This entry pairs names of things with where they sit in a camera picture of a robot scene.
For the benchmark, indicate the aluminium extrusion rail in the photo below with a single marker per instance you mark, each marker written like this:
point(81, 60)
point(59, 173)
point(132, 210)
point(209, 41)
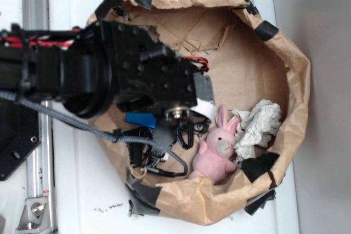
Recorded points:
point(39, 213)

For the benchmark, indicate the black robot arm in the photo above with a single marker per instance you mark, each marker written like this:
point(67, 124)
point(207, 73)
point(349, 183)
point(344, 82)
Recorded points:
point(107, 63)

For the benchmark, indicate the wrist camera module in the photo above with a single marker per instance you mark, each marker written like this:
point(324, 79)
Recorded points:
point(148, 147)

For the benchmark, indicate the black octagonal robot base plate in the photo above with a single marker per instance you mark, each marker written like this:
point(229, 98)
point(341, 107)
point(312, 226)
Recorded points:
point(19, 136)

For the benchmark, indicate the pink plush bunny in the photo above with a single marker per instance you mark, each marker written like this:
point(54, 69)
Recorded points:
point(213, 157)

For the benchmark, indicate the crumpled white paper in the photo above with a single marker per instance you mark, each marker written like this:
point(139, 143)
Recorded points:
point(257, 127)

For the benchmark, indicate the white plastic tray lid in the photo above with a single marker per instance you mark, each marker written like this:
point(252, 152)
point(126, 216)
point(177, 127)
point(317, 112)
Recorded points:
point(90, 196)

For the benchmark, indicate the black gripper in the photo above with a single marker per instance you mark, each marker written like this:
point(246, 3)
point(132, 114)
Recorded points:
point(150, 77)

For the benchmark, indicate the brown paper bag bin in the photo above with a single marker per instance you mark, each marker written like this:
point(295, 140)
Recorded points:
point(258, 73)

